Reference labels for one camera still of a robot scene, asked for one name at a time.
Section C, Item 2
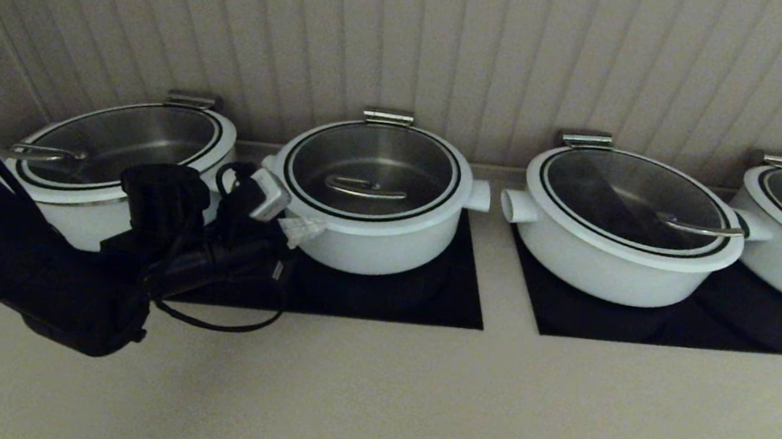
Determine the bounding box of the black glass cooktop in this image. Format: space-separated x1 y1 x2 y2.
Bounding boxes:
168 177 497 337
500 226 782 364

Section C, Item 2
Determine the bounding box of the far left white pot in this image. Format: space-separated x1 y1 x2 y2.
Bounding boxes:
0 83 241 225

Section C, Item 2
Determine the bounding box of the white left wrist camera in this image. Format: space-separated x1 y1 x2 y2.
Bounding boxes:
244 166 295 225

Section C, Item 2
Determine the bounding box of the black left gripper cable loop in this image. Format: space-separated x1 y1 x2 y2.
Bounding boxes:
151 245 293 339

